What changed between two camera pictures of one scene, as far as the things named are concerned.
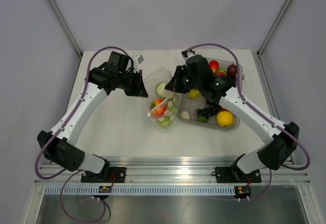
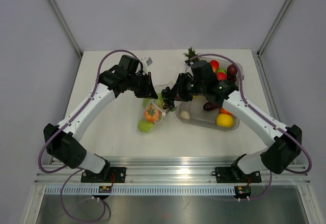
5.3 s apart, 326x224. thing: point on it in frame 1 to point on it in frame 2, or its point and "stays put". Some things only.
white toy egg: x=185 y=114 stays put
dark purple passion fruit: x=232 y=69 stays put
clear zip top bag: x=164 y=106 to x=154 y=110
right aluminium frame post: x=257 y=54 stays put
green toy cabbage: x=160 y=90 to x=160 y=101
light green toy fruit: x=221 y=70 stays put
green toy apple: x=166 y=122 to x=145 y=102
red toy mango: x=214 y=65 stays put
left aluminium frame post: x=61 y=17 stays put
